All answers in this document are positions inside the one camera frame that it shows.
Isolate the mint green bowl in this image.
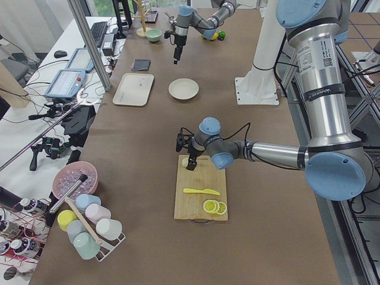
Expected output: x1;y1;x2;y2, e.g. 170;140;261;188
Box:
145;28;163;43

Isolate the yellow cup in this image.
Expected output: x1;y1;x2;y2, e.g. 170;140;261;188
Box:
57;210;78;232

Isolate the teach pendant near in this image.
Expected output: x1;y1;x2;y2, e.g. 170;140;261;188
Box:
45;69;86;98

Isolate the lemon slice back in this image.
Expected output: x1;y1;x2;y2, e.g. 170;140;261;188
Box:
216;201;227;216

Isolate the cream round plate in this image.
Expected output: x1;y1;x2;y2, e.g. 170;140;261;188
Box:
169;78;199;100

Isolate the pink cup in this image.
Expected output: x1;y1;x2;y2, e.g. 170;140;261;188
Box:
85;203;111;224

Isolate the green lime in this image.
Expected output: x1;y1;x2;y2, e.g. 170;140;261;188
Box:
217;30;226;40

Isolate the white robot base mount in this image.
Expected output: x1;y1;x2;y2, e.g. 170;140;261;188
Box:
235;1;285;105

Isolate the white cup rack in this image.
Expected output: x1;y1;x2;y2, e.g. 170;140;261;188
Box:
95;232;126;262

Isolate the yellow plastic knife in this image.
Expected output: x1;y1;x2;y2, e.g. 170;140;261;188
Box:
183;188;220;196

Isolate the wooden cutting board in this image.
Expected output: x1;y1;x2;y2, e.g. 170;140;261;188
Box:
174;155;229;221

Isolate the teach pendant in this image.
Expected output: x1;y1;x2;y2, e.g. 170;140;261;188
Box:
45;69;86;98
66;47;94;73

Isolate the white cup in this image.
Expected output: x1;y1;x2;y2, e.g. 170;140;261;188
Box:
96;218;122;240

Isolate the yellow lemon upper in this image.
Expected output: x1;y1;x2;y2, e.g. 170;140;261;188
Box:
201;32;218;41

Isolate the lemon slice front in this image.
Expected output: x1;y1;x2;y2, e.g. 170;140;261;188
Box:
203;199;220;214

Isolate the white steamed bun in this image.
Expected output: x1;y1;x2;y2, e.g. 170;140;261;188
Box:
181;157;189;167

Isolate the mint cup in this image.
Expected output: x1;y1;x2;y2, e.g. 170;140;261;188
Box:
73;232;100;260

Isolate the aluminium frame post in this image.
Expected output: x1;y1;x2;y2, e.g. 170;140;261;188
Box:
67;0;111;91

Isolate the teach pendant far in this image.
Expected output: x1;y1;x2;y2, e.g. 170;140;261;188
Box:
66;47;94;73

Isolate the pink bowl with ice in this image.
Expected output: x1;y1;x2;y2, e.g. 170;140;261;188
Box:
52;161;99;200

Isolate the grey folded cloth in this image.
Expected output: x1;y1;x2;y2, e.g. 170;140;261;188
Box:
131;59;151;71

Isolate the lemon slice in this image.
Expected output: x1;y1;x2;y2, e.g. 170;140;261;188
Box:
216;201;227;216
203;199;220;214

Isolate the metal scoop black tip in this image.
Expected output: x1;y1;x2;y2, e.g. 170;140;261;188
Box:
49;174;88;214

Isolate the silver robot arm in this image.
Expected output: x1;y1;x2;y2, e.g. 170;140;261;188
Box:
164;0;238;65
176;1;379;201

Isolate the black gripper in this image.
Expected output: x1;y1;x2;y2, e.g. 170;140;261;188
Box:
164;30;186;65
176;133;205;170

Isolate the black computer mouse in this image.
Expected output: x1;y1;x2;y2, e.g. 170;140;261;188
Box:
53;50;68;58

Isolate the wooden mug tree stand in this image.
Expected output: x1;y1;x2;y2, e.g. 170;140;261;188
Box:
134;0;151;38

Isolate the black keyboard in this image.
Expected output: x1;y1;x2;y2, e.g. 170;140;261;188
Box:
90;21;107;48

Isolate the grey blue cup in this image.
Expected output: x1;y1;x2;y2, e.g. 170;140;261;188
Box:
66;220;87;244

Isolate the cream rabbit tray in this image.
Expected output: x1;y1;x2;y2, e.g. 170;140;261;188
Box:
112;73;154;107

